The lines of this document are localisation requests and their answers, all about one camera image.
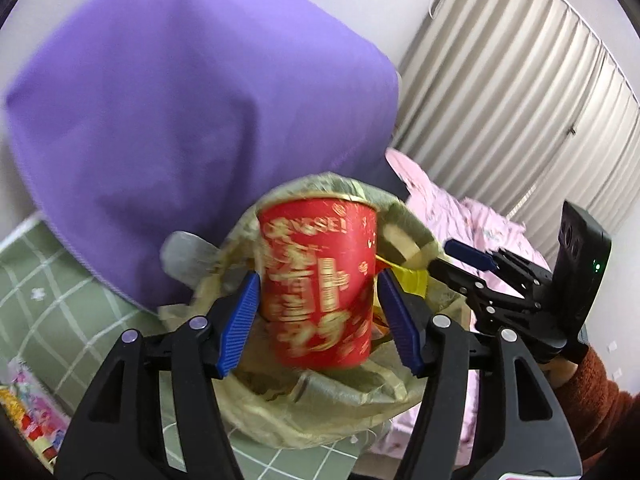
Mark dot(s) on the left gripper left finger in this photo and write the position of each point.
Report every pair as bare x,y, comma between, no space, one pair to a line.
234,317

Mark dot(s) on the yellow wafer wrapper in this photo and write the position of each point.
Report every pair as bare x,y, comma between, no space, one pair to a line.
412,281

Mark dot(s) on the red paper cup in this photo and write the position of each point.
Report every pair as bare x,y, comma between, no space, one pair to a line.
318,258

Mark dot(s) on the green checkered cloth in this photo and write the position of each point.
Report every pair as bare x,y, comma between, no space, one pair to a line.
61,322

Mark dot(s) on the purple pillow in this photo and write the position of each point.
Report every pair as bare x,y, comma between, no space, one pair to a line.
139,118

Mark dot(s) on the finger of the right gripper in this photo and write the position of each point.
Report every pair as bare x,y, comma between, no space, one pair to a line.
481,261

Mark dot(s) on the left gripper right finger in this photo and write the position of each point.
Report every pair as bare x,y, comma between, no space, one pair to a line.
405,333

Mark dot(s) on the trash bin with yellow liner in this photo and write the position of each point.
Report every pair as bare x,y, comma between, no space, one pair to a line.
286,407

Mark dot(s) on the brown fuzzy sleeve forearm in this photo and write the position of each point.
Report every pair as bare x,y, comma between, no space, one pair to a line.
604,419

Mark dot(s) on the white pleated curtain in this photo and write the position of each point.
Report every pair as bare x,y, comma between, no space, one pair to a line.
519,105

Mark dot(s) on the pink snack packet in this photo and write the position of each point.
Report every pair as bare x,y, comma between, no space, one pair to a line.
32,411

